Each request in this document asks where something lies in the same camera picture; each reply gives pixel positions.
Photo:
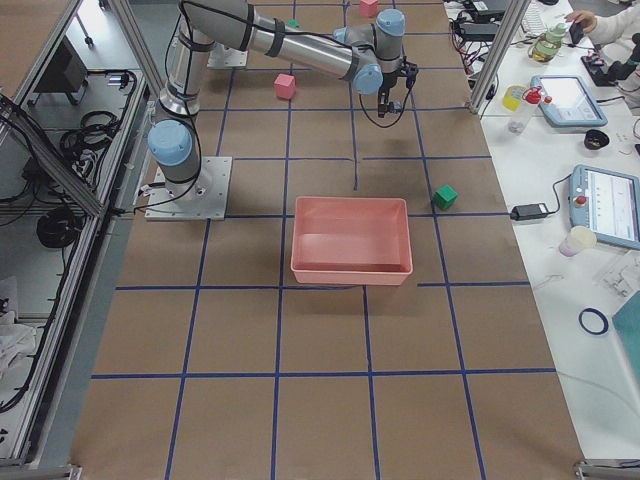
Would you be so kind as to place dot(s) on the teach pendant near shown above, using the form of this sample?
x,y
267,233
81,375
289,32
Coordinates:
x,y
607,203

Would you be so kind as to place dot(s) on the person white sleeve forearm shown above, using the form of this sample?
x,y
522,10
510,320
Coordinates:
x,y
617,29

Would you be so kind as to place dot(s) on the black bowl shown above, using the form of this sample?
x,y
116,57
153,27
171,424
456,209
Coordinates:
x,y
595,139

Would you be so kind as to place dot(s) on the person hand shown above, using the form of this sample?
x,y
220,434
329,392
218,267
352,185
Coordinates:
x,y
586,19

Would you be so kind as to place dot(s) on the pink plastic bin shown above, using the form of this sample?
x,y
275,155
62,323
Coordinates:
x,y
351,241

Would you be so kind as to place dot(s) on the teach pendant far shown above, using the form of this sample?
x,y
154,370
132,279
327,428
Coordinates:
x,y
572,105

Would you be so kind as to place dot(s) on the white plastic cup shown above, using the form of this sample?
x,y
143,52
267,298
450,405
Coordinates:
x,y
578,239

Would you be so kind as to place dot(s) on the green drink bottle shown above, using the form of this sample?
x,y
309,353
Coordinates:
x,y
547,45

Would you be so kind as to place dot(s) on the white rag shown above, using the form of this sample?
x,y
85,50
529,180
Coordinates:
x,y
17,340

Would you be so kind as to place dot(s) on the red cap squeeze bottle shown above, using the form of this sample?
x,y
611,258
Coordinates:
x,y
530,100

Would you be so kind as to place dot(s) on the pink cube far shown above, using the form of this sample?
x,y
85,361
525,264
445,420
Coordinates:
x,y
368,8

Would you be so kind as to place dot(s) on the teach pendant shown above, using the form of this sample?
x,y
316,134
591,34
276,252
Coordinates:
x,y
607,203
572,105

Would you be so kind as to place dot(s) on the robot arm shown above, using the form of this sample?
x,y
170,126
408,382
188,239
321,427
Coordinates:
x,y
220,34

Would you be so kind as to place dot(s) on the green cube near bin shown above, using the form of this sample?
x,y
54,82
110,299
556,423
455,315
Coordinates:
x,y
444,197

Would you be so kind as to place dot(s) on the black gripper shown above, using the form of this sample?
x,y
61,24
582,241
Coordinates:
x,y
388,83

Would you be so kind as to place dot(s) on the aluminium frame post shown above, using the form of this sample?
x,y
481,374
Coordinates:
x,y
510,23

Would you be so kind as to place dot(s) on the yellow push button switch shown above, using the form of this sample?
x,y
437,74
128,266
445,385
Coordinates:
x,y
394,107

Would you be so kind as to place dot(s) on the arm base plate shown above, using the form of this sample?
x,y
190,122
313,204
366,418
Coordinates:
x,y
222,57
207,199

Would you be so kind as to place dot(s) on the pink cube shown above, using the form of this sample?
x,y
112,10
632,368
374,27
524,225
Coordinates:
x,y
285,86
368,8

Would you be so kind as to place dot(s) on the pink cube centre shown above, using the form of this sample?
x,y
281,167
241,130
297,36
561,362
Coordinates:
x,y
285,86

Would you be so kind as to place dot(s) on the black power adapter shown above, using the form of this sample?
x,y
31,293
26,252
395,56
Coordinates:
x,y
525,212

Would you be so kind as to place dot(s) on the teal mat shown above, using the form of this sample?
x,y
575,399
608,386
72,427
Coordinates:
x,y
626,322

